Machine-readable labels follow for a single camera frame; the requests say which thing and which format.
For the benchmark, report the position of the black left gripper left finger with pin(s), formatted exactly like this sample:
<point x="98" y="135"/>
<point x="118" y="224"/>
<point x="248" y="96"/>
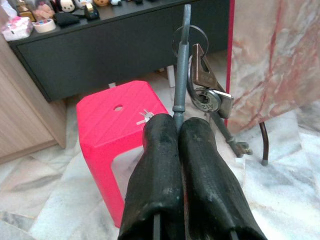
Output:
<point x="155" y="175"/>

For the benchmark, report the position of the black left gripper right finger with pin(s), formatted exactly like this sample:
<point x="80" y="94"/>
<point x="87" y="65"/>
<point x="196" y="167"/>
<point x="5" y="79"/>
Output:
<point x="207" y="180"/>

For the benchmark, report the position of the silver padlock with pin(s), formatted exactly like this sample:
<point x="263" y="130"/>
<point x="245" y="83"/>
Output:
<point x="207" y="100"/>

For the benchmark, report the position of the brown metal key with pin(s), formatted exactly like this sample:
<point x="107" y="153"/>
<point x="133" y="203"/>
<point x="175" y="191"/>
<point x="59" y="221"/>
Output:
<point x="203" y="72"/>

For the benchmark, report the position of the small silver keys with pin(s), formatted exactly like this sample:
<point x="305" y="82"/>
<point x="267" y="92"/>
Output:
<point x="145" y="117"/>

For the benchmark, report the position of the red plastic stool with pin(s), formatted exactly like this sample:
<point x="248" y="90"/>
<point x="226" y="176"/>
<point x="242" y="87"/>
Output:
<point x="105" y="125"/>

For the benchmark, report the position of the black low console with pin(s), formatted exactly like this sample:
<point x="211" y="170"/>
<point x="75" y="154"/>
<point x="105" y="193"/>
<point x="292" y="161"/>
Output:
<point x="100" y="55"/>

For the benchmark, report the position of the marble table with red edge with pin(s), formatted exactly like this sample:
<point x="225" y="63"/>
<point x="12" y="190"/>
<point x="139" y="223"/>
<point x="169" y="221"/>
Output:
<point x="275" y="62"/>

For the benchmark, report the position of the light wooden cabinet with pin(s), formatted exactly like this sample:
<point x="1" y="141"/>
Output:
<point x="25" y="112"/>

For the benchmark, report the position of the black tape dispenser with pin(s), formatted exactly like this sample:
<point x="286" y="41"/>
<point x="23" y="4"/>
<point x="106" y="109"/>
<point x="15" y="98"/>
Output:
<point x="91" y="10"/>

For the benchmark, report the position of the small panda figurine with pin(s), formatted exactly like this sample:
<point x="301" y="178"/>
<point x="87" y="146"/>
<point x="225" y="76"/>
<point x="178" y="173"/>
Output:
<point x="116" y="1"/>

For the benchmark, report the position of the black pouch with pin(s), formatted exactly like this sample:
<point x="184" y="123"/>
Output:
<point x="66" y="19"/>

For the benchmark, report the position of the orange round figurine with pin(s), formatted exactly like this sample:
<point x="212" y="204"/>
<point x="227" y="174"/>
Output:
<point x="101" y="2"/>

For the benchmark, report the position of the white tape roll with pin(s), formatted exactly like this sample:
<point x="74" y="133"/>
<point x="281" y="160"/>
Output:
<point x="45" y="25"/>

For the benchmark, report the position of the white round figurine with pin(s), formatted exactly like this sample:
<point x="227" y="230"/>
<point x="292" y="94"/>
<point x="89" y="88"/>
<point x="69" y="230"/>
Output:
<point x="83" y="2"/>

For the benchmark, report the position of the black figurine with white face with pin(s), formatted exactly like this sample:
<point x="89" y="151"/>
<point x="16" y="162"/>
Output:
<point x="67" y="5"/>

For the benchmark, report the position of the pink white tissue pack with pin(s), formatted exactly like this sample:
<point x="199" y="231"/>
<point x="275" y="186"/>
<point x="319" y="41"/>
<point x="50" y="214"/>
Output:
<point x="16" y="28"/>

